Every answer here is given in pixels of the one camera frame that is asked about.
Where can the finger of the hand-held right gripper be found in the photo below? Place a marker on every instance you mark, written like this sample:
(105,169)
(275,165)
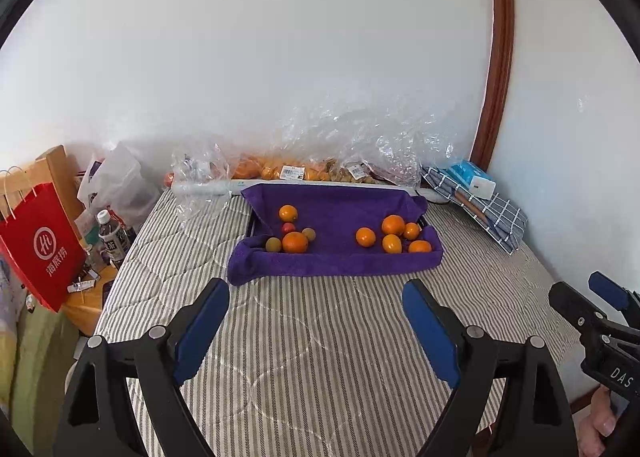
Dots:
(607,287)
(570,304)

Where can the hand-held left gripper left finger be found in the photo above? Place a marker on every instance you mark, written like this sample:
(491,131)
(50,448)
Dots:
(202,327)

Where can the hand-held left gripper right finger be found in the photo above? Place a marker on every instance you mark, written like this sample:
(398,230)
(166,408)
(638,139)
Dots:
(432,327)

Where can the orange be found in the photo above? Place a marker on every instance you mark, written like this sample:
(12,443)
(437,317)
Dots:
(365,236)
(420,247)
(391,244)
(412,231)
(295,242)
(288,213)
(393,225)

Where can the red cherry tomato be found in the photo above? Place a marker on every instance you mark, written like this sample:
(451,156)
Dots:
(287,228)

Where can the person's right hand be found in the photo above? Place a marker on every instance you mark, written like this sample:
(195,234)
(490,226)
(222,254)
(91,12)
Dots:
(595,422)

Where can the striped mattress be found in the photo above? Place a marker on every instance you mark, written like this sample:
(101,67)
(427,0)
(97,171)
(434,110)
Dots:
(325,337)

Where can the small yellow-green fruit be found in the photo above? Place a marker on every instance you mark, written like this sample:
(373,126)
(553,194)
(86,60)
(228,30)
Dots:
(309,234)
(273,244)

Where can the grey checked folded cloth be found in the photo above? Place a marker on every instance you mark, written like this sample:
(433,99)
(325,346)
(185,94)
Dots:
(505,217)

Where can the wooden nightstand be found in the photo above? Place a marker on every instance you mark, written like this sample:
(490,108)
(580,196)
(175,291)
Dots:
(87,309)

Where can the dark bottle with white cap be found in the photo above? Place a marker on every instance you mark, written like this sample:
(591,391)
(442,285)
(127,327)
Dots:
(114,242)

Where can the brown flat board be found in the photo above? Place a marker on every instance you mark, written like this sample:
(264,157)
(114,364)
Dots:
(472,207)

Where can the small white device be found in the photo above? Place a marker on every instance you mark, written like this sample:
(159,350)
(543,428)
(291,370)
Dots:
(82,284)

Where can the small clear bottle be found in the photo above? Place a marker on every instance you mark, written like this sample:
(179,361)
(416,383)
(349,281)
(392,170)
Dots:
(91,258)

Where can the purple towel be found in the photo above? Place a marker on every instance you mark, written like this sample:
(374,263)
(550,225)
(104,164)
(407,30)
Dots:
(340,217)

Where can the empty crumpled clear bag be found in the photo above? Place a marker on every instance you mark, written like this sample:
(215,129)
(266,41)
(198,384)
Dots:
(200,172)

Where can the blue white tissue pack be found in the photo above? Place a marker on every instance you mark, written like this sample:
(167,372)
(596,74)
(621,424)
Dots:
(467,173)

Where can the white plastic bag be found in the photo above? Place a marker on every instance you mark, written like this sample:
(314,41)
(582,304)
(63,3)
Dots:
(125,182)

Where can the unlabelled clear bag of oranges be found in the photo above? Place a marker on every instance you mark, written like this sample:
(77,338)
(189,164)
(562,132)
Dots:
(250,168)

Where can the red paper bag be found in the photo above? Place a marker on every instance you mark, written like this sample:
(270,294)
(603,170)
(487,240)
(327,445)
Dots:
(45,257)

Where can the clear bag of brown fruit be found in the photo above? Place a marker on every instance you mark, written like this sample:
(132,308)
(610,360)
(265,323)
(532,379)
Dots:
(345,173)

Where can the labelled clear bag of oranges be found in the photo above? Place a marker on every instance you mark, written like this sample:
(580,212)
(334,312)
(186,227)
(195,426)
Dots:
(310,170)

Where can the large clear plastic bag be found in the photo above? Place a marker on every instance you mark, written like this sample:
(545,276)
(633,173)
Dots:
(350,137)

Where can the brown wooden door frame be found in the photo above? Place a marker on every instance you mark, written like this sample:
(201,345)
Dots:
(501,37)

